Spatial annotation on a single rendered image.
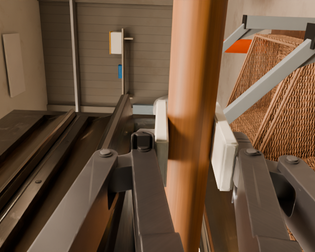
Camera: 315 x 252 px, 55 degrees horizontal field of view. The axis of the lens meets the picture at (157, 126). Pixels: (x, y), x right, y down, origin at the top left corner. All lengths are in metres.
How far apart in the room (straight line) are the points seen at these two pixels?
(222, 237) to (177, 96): 0.80
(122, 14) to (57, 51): 1.91
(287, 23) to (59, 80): 7.67
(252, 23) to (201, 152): 0.89
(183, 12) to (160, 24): 7.70
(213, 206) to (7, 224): 0.65
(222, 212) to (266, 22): 0.63
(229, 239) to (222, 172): 0.79
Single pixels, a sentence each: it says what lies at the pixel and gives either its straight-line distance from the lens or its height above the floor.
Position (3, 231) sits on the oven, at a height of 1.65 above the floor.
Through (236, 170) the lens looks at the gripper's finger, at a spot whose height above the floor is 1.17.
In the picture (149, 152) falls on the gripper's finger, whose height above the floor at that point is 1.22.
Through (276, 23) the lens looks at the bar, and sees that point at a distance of 1.09.
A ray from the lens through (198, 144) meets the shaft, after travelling 0.19.
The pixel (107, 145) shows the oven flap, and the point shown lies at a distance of 1.10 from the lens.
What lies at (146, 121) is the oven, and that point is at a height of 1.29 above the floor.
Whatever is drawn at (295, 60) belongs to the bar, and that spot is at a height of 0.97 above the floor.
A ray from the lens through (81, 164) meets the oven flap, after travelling 1.29.
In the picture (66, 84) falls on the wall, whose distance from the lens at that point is 8.43.
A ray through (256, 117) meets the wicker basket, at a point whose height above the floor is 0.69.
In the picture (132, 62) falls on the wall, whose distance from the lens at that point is 7.98.
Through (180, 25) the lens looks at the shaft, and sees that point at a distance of 0.17.
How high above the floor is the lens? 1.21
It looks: level
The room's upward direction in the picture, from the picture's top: 88 degrees counter-clockwise
